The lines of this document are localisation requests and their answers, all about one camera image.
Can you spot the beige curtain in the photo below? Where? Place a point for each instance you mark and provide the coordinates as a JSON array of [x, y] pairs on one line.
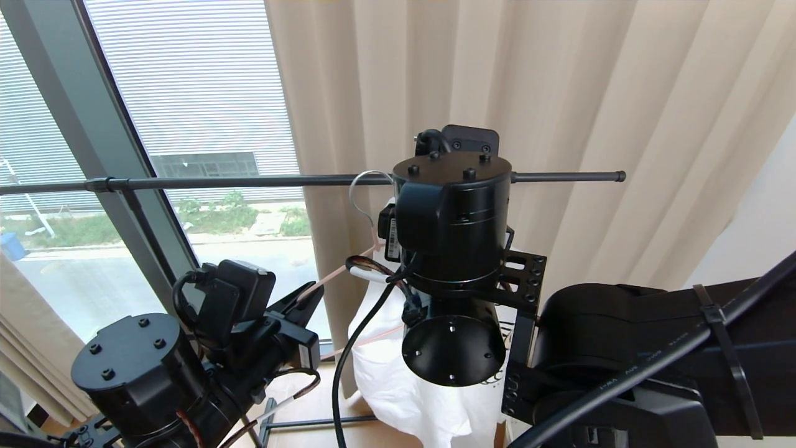
[[31, 348], [591, 93]]

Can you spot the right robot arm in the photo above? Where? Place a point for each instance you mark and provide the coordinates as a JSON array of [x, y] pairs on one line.
[[622, 348]]

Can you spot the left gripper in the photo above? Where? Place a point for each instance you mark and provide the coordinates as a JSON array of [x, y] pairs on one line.
[[280, 348]]

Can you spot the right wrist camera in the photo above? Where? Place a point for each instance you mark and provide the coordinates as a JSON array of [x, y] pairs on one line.
[[472, 140]]

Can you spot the white printed t-shirt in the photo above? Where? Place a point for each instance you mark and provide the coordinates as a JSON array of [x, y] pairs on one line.
[[423, 404]]

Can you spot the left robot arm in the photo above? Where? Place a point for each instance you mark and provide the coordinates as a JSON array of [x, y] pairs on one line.
[[137, 367]]

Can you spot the black clothes rack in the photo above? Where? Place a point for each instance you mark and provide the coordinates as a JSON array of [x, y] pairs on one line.
[[249, 182]]

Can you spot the window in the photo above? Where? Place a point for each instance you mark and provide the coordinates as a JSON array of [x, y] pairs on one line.
[[186, 93]]

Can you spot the pink clothes hanger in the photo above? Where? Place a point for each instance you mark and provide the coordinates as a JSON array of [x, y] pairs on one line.
[[329, 282]]

